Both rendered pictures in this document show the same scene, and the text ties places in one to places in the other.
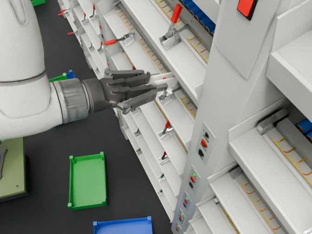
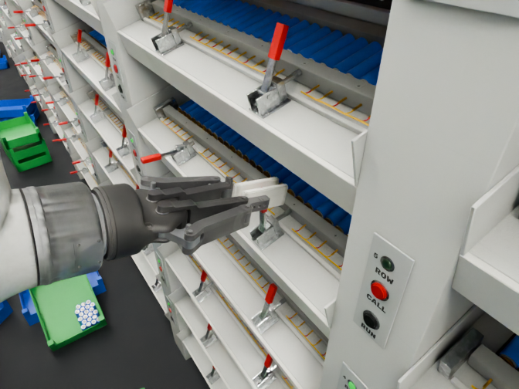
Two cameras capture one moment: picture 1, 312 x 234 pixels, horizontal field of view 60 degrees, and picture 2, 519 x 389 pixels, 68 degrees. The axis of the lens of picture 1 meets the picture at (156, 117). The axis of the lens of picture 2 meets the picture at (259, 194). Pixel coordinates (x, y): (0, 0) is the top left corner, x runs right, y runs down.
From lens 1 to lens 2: 0.23 m
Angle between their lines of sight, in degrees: 20
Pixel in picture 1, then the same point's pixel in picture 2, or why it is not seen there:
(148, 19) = (221, 83)
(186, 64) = (310, 130)
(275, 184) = not seen: outside the picture
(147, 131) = (227, 327)
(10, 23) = not seen: outside the picture
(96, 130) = (130, 349)
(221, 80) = (427, 86)
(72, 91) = (65, 201)
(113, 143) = (163, 369)
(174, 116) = (287, 265)
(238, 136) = (481, 238)
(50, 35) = not seen: hidden behind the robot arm
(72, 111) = (63, 248)
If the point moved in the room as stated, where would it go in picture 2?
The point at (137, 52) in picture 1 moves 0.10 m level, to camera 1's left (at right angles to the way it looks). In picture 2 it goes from (201, 171) to (144, 175)
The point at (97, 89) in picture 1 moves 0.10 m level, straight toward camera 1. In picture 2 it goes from (125, 200) to (152, 271)
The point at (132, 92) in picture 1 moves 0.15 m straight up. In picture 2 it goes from (200, 211) to (184, 78)
